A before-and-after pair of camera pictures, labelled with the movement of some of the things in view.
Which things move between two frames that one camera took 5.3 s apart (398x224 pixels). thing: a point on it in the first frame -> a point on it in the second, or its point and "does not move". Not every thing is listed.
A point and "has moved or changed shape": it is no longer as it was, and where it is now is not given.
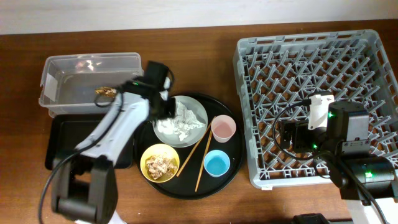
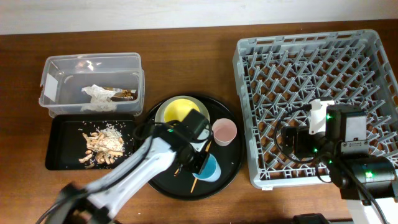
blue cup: x=216 y=163 has moved or changed shape
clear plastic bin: x=68 y=82 does not move
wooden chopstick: x=196 y=146 has moved or changed shape
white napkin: x=183 y=119 has moved or changed shape
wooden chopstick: x=209 y=144 has moved or changed shape
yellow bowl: x=160 y=163 has moved or changed shape
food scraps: x=161 y=166 has moved or changed shape
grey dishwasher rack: x=276 y=75 does not move
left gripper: x=173 y=108 -> x=198 y=166
